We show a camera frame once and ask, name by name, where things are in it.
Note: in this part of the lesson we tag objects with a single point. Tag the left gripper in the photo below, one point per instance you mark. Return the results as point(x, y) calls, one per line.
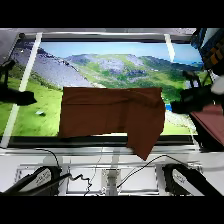
point(23, 97)

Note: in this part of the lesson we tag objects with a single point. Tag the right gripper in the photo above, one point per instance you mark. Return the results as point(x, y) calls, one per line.
point(191, 99)

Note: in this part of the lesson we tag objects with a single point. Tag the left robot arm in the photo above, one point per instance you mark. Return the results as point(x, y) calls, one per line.
point(40, 178)

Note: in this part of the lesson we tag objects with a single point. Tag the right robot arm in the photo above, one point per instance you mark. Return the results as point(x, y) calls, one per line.
point(186, 180)

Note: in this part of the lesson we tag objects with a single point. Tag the dark red garment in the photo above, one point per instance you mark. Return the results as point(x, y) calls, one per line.
point(211, 121)

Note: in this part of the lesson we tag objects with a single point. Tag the checked shirt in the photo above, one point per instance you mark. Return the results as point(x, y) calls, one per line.
point(214, 53)

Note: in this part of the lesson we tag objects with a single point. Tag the dark blue garment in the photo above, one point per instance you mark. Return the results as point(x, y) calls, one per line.
point(198, 37)

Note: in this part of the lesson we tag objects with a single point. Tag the brown garment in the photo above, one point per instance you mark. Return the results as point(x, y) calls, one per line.
point(106, 111)

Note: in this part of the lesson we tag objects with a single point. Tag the silver frame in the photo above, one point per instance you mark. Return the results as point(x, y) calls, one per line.
point(110, 156)

